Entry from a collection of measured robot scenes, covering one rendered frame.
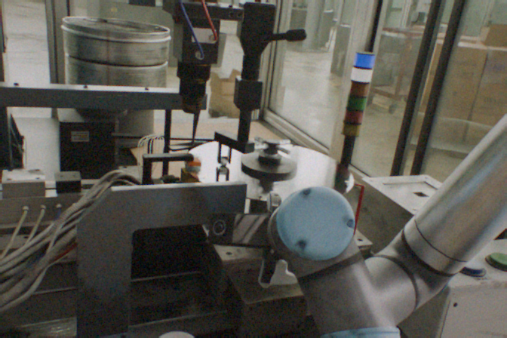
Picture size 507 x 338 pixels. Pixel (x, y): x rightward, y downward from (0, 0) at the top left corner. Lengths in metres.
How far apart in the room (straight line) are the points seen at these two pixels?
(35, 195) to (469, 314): 0.78
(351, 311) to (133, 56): 1.12
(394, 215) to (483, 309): 0.27
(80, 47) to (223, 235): 0.94
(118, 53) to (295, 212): 1.06
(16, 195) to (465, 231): 0.78
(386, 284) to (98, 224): 0.40
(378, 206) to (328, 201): 0.61
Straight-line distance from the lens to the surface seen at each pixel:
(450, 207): 0.58
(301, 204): 0.51
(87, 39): 1.52
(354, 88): 1.19
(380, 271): 0.58
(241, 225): 0.70
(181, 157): 0.92
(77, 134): 1.26
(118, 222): 0.75
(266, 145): 0.96
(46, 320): 0.90
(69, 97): 1.07
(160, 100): 1.10
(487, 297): 0.90
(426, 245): 0.60
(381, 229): 1.12
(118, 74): 1.51
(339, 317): 0.54
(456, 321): 0.88
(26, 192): 1.05
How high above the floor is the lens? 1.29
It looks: 21 degrees down
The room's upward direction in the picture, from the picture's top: 7 degrees clockwise
